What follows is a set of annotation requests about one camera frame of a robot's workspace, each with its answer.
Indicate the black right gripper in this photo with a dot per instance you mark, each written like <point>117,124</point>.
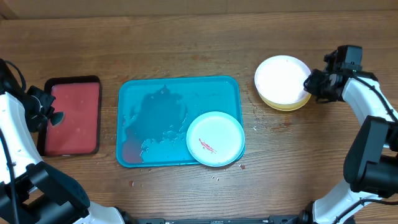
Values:
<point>319,86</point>

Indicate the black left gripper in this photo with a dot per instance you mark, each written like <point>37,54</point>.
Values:
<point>48,99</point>

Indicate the dark green sponge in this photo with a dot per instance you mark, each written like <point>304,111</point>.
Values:
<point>57,118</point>

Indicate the yellow-green plate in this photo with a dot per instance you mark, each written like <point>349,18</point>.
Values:
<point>287,107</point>

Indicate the white plate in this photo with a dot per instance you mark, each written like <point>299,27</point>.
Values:
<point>279,79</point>

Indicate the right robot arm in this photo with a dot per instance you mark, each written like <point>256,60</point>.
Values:
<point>369,175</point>

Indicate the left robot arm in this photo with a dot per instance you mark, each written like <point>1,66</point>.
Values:
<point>33,191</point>

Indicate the dark red-lined tray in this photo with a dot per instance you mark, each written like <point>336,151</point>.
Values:
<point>78,133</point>

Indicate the teal plastic tray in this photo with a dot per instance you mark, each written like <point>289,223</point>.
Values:
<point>154,116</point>

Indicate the light blue plate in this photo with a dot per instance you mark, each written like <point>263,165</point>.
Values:
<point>215,139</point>

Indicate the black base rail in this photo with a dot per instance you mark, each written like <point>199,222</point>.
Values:
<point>273,219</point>

